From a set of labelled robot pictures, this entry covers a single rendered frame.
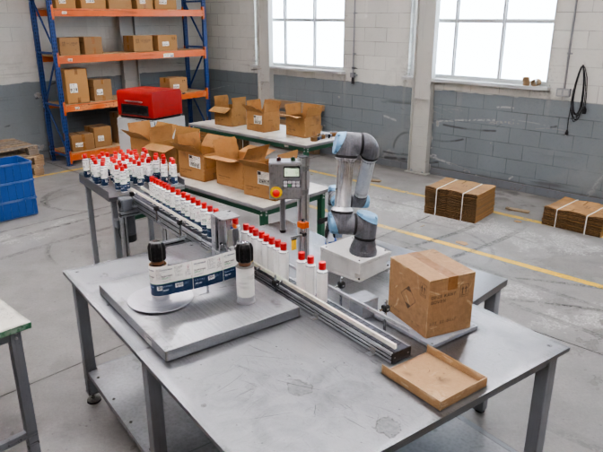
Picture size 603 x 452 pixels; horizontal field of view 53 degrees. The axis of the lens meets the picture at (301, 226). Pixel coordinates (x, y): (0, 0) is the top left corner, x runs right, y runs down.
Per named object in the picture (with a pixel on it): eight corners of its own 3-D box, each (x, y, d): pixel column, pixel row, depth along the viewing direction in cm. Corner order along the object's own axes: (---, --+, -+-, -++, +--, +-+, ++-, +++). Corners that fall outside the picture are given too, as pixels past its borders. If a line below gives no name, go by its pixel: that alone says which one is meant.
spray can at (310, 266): (302, 294, 291) (302, 255, 284) (311, 291, 294) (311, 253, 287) (309, 299, 287) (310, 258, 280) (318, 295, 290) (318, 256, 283)
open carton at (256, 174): (232, 196, 486) (231, 151, 473) (274, 183, 523) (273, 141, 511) (268, 204, 463) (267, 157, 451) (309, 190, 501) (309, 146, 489)
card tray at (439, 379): (381, 372, 236) (381, 364, 235) (426, 352, 251) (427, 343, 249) (440, 411, 213) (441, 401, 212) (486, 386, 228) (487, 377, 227)
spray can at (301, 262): (293, 291, 296) (293, 251, 289) (302, 288, 299) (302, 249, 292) (300, 294, 292) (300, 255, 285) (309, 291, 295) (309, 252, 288)
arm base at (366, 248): (343, 250, 328) (345, 233, 325) (362, 245, 338) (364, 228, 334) (363, 259, 318) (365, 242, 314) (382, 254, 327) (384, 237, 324)
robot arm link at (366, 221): (378, 239, 319) (381, 215, 315) (353, 239, 318) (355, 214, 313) (373, 231, 330) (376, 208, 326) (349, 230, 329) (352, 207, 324)
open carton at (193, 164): (169, 178, 542) (166, 136, 530) (207, 169, 575) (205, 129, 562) (196, 185, 519) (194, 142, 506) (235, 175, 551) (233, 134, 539)
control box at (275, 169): (269, 194, 311) (268, 158, 304) (302, 194, 311) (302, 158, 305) (269, 200, 301) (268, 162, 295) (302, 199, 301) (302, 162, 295)
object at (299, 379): (63, 274, 332) (62, 271, 331) (286, 222, 415) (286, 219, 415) (275, 515, 172) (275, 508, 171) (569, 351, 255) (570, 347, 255)
